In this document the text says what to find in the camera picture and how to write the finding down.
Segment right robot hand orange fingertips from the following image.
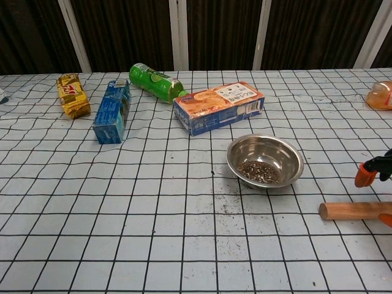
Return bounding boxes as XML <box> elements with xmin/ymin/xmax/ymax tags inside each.
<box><xmin>354</xmin><ymin>148</ymin><xmax>392</xmax><ymax>228</ymax></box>

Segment wooden stick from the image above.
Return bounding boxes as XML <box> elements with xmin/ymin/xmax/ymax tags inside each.
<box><xmin>318</xmin><ymin>202</ymin><xmax>392</xmax><ymax>221</ymax></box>

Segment stainless steel bowl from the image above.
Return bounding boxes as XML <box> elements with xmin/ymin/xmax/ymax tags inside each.
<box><xmin>225</xmin><ymin>134</ymin><xmax>305</xmax><ymax>190</ymax></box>

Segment orange plastic bag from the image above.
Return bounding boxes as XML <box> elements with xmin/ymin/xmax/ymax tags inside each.
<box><xmin>364</xmin><ymin>80</ymin><xmax>392</xmax><ymax>111</ymax></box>

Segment orange blue biscuit box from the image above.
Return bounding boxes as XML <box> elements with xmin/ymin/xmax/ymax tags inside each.
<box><xmin>173</xmin><ymin>80</ymin><xmax>266</xmax><ymax>137</ymax></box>

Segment white checkered tablecloth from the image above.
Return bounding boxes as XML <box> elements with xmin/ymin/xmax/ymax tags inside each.
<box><xmin>0</xmin><ymin>67</ymin><xmax>392</xmax><ymax>294</ymax></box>

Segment green plastic bottle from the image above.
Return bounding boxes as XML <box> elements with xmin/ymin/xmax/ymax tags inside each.
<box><xmin>128</xmin><ymin>62</ymin><xmax>190</xmax><ymax>104</ymax></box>

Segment blue carton box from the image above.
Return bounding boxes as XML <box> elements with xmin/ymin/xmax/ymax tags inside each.
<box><xmin>92</xmin><ymin>78</ymin><xmax>132</xmax><ymax>145</ymax></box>

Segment gold snack packet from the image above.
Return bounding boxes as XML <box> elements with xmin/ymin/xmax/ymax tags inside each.
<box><xmin>56</xmin><ymin>73</ymin><xmax>92</xmax><ymax>119</ymax></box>

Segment white frame post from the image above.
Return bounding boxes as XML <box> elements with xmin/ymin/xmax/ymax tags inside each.
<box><xmin>169</xmin><ymin>0</ymin><xmax>190</xmax><ymax>72</ymax></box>
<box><xmin>57</xmin><ymin>0</ymin><xmax>92</xmax><ymax>74</ymax></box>
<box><xmin>252</xmin><ymin>0</ymin><xmax>273</xmax><ymax>71</ymax></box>
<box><xmin>354</xmin><ymin>0</ymin><xmax>392</xmax><ymax>69</ymax></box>

